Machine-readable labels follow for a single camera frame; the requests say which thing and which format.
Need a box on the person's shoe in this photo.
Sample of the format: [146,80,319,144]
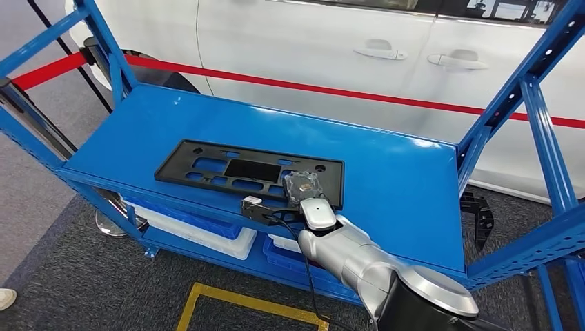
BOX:
[0,288,18,312]

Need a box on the thin black strap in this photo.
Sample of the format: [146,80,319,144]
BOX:
[26,0,114,114]

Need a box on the red barrier belt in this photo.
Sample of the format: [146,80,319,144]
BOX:
[11,51,585,130]

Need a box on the black plastic plate frame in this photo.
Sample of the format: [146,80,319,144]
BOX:
[154,139,345,211]

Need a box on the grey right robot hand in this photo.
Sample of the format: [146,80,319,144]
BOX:
[282,170,323,206]

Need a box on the blue metal shelf rack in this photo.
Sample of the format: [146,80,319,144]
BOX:
[0,0,585,331]

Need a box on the black cable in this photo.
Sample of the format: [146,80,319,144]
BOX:
[265,214,348,331]

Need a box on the stanchion post with black head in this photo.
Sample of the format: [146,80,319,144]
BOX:
[79,36,99,66]

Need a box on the black plastic bracket part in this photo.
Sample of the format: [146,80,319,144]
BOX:
[460,192,495,251]

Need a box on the white car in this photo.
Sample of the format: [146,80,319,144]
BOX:
[63,0,585,204]

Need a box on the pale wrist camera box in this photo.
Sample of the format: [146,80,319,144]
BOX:
[241,195,303,225]

